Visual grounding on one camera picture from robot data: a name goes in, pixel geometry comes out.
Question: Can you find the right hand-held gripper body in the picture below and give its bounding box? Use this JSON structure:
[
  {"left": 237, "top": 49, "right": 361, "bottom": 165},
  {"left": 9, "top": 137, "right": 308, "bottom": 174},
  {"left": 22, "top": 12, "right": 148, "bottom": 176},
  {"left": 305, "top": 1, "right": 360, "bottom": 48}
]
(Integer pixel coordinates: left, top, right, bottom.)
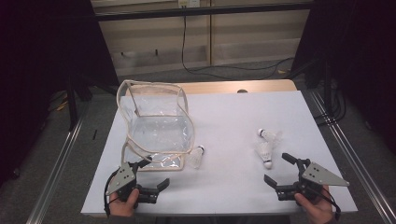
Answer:
[{"left": 275, "top": 158, "right": 350, "bottom": 203}]

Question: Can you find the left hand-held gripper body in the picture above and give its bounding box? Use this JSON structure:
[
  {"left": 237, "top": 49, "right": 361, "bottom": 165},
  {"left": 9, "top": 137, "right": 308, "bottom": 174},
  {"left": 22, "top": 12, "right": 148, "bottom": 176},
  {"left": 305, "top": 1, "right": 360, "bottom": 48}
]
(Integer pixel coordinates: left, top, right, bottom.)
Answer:
[{"left": 105, "top": 161, "right": 159, "bottom": 209}]

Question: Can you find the white shuttlecock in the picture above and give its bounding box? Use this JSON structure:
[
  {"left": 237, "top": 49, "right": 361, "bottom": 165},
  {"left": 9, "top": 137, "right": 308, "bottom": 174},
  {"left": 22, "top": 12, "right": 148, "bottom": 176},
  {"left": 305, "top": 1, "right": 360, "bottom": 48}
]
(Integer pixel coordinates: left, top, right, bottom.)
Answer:
[
  {"left": 187, "top": 145, "right": 205, "bottom": 170},
  {"left": 253, "top": 141, "right": 275, "bottom": 171},
  {"left": 257, "top": 128, "right": 284, "bottom": 144}
]

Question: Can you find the clear plastic bag beige trim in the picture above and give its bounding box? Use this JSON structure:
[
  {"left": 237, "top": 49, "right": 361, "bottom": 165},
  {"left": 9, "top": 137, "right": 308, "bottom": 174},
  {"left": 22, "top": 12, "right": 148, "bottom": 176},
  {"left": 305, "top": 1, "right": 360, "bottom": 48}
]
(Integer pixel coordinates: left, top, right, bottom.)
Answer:
[{"left": 116, "top": 78, "right": 196, "bottom": 173}]

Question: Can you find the person's left hand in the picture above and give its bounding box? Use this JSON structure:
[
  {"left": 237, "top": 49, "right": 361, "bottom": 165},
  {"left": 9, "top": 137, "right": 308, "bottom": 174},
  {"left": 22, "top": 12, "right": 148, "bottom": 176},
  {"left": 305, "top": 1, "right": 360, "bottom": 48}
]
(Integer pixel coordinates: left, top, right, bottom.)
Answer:
[{"left": 108, "top": 188, "right": 140, "bottom": 217}]

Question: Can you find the person's right hand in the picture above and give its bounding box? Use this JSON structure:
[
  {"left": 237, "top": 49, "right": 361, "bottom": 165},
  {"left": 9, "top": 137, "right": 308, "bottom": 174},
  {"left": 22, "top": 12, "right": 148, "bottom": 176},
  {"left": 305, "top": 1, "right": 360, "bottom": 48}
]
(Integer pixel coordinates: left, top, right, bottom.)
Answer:
[{"left": 293, "top": 186, "right": 334, "bottom": 224}]

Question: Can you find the white table cover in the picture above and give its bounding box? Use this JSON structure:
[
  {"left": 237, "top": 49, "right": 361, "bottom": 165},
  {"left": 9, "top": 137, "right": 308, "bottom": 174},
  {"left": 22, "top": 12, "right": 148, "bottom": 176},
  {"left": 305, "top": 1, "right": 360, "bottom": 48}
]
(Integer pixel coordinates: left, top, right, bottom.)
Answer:
[{"left": 80, "top": 91, "right": 359, "bottom": 217}]

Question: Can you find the black metal stand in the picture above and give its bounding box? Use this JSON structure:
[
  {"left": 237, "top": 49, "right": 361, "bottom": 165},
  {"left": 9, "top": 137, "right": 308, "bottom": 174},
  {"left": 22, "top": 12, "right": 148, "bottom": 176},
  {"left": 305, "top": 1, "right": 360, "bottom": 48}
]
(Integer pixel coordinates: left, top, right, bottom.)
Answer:
[
  {"left": 66, "top": 74, "right": 94, "bottom": 132},
  {"left": 289, "top": 55, "right": 334, "bottom": 116}
]

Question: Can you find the yellow floor item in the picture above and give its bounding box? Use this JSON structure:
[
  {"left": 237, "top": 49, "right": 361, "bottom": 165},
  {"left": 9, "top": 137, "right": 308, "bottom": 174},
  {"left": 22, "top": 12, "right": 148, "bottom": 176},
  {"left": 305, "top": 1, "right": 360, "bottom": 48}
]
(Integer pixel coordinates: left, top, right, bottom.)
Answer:
[{"left": 55, "top": 99, "right": 69, "bottom": 112}]

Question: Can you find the dark curtain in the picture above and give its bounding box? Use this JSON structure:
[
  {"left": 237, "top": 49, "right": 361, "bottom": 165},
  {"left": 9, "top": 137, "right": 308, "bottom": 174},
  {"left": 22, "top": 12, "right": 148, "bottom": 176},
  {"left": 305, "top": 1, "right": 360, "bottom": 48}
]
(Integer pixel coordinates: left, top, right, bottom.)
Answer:
[
  {"left": 290, "top": 0, "right": 396, "bottom": 153},
  {"left": 0, "top": 0, "right": 120, "bottom": 188}
]

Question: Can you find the black horizontal bar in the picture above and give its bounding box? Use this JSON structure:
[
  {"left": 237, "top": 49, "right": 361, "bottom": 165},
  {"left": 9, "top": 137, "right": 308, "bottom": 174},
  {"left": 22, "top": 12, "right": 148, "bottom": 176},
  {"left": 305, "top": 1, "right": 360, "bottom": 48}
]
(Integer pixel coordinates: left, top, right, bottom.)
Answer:
[{"left": 92, "top": 2, "right": 316, "bottom": 22}]

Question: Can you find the left hand-held gripper cable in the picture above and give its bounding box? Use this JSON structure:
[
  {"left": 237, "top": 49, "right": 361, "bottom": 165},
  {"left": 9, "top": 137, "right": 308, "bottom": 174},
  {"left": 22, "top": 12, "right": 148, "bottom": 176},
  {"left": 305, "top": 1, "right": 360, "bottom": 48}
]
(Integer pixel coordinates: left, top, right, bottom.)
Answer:
[{"left": 103, "top": 172, "right": 120, "bottom": 217}]

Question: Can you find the metal floor rail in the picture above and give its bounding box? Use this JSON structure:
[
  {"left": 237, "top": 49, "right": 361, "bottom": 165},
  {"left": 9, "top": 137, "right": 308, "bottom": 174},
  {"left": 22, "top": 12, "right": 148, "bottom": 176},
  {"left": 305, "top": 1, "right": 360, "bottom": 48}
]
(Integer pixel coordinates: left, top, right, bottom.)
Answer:
[
  {"left": 309, "top": 90, "right": 396, "bottom": 224},
  {"left": 26, "top": 102, "right": 90, "bottom": 224}
]

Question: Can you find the bundle of black cables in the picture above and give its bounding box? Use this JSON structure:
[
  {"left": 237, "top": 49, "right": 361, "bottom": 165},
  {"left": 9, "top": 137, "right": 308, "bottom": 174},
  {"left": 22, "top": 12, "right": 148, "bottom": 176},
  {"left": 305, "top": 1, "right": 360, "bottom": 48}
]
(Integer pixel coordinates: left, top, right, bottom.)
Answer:
[{"left": 312, "top": 78, "right": 347, "bottom": 127}]

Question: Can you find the black floor cable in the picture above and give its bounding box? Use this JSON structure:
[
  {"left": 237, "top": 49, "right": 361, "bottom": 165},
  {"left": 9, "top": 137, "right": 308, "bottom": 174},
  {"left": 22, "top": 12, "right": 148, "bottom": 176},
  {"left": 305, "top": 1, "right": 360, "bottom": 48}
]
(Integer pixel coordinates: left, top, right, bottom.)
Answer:
[{"left": 181, "top": 15, "right": 295, "bottom": 81}]

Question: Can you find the white wall socket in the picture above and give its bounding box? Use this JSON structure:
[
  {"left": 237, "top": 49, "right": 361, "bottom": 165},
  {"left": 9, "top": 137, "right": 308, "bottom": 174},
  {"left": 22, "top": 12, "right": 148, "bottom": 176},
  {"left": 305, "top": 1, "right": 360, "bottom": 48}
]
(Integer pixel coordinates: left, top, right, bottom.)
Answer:
[{"left": 177, "top": 0, "right": 201, "bottom": 8}]

